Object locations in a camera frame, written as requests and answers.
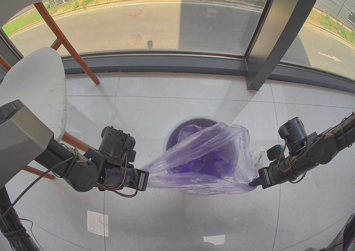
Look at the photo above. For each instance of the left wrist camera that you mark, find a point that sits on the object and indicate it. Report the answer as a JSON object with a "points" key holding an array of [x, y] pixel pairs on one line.
{"points": [[132, 156]]}

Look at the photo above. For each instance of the crumpled white paper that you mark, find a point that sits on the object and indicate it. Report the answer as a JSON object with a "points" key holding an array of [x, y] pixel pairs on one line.
{"points": [[258, 155]]}

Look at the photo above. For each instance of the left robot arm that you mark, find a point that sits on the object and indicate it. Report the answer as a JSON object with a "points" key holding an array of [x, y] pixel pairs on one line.
{"points": [[25, 139]]}

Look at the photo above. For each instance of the white chair with wooden legs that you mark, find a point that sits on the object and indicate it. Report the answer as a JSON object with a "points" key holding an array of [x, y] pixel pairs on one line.
{"points": [[33, 83]]}

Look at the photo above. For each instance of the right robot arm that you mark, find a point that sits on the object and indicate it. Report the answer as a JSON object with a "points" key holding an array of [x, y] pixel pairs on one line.
{"points": [[327, 144]]}

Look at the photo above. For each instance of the white trash bin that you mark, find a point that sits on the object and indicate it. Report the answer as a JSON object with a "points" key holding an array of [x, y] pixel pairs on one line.
{"points": [[172, 133]]}

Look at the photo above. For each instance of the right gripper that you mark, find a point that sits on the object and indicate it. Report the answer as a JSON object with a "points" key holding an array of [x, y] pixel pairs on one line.
{"points": [[280, 173]]}

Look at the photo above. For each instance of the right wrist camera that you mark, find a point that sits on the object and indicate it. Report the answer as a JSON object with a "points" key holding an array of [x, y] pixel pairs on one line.
{"points": [[273, 152]]}

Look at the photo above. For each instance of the window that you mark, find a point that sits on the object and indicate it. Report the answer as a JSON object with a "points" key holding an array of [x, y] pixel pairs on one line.
{"points": [[277, 36]]}

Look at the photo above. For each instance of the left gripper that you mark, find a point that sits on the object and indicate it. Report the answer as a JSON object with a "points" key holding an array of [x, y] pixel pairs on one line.
{"points": [[130, 177]]}

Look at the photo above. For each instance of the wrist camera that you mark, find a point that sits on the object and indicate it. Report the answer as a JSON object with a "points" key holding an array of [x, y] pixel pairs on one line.
{"points": [[132, 156], [273, 152]]}

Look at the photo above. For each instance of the purple plastic bag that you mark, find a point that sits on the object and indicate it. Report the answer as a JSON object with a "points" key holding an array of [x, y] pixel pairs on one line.
{"points": [[210, 144]]}

